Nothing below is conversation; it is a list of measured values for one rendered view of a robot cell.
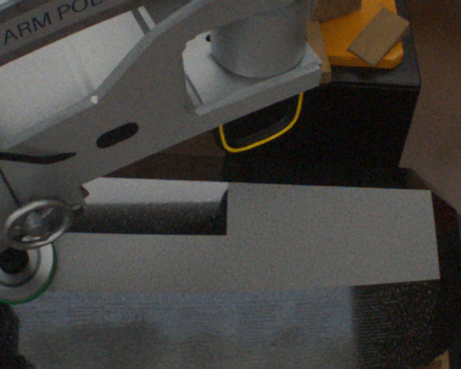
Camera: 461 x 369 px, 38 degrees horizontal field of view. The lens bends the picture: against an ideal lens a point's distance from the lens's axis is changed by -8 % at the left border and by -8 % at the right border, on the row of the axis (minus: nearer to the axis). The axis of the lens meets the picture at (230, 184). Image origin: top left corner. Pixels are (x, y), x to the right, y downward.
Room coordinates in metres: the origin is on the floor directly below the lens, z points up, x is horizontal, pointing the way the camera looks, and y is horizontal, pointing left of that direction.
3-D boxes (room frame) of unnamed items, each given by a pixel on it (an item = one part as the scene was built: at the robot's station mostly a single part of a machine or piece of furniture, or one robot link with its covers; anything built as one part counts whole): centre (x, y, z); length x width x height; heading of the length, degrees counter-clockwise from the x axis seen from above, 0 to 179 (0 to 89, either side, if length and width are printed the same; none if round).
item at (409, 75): (1.56, -0.32, 0.37); 0.66 x 0.66 x 0.74; 84
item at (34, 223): (0.63, 0.38, 1.20); 0.15 x 0.10 x 0.15; 113
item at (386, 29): (1.37, -0.47, 0.80); 0.20 x 0.10 x 0.05; 135
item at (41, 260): (0.70, 0.53, 0.84); 0.21 x 0.21 x 0.01
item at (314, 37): (1.31, -0.24, 0.81); 0.20 x 0.10 x 0.05; 2
